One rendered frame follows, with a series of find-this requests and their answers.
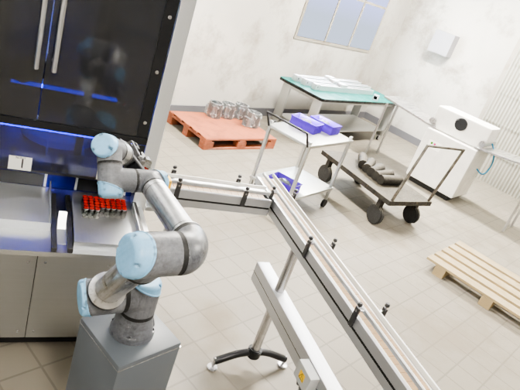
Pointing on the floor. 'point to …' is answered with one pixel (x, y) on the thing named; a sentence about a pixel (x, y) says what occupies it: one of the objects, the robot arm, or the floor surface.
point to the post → (167, 86)
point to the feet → (248, 357)
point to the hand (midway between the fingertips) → (145, 169)
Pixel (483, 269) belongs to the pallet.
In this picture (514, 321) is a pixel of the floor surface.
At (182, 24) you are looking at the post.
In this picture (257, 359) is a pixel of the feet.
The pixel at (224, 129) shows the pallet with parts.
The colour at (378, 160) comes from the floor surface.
